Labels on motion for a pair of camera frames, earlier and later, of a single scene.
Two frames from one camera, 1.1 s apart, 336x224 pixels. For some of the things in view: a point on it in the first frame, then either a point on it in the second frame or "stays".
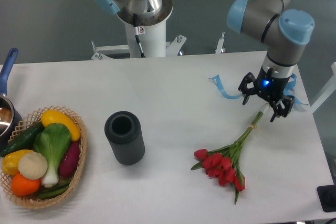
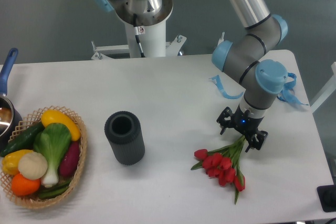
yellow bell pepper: (10, 161) stays
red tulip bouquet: (222, 163) stays
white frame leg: (330, 89) stays
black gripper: (271, 86) -> (244, 124)
